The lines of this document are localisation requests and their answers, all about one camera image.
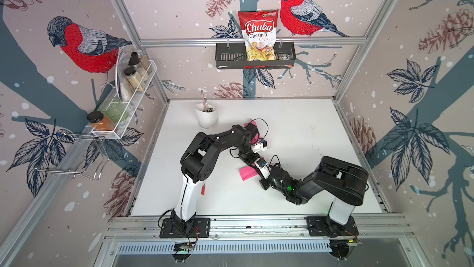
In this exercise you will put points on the white cup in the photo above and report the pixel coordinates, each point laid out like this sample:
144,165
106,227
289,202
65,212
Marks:
206,119

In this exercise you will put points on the beige spice bottle black cap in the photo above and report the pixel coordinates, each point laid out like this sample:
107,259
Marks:
134,79

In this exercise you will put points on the orange spice jar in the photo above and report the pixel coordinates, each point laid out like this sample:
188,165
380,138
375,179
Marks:
100,122

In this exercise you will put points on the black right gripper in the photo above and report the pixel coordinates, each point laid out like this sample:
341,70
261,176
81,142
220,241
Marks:
263,184

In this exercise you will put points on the white wire shelf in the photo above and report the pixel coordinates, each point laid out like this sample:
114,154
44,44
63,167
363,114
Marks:
126,93

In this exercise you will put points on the Chuba cassava chips bag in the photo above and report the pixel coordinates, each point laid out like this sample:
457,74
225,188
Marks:
259,30

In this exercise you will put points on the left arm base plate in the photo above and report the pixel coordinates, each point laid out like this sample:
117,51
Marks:
196,228

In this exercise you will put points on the pink pen in cup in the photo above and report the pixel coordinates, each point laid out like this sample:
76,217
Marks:
204,102

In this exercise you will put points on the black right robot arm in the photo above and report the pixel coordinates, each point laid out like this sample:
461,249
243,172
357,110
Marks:
347,182

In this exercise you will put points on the pink square paper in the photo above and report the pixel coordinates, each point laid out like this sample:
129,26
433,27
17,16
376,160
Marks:
247,172
251,133

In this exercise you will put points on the red marker pen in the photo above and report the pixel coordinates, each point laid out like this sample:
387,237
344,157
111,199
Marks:
203,189

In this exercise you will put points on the green glass jar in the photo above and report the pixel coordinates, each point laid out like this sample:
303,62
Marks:
114,109

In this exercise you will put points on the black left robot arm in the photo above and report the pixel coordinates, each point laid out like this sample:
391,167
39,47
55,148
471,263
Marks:
199,161

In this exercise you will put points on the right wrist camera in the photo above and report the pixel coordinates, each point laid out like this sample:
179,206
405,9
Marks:
263,168

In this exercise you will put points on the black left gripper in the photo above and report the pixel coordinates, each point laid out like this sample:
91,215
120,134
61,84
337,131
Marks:
249,161

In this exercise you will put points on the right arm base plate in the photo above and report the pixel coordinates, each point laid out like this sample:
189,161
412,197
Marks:
323,226

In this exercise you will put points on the chrome wire hook rack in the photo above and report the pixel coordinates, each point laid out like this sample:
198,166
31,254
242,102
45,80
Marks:
75,155

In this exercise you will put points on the aluminium mounting rail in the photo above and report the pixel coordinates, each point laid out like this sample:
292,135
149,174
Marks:
259,227

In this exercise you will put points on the black wire basket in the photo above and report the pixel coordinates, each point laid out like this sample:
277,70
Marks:
239,56

